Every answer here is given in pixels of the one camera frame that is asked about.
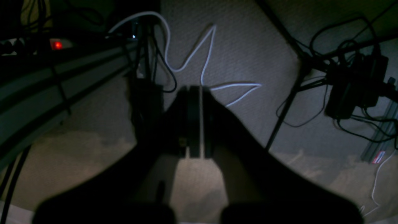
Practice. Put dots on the black tripod leg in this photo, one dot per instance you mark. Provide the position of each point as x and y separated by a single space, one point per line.
303 71

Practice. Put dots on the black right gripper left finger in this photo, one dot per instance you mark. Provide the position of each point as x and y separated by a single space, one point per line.
124 193

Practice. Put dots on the grey aluminium table frame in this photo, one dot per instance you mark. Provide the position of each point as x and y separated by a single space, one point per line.
40 91

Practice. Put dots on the black power adapter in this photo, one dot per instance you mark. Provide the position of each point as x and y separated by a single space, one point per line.
348 92

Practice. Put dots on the power strip with red switch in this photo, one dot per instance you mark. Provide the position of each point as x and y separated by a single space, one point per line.
24 46

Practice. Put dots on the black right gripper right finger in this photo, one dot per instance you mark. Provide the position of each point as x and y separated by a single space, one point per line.
261 189

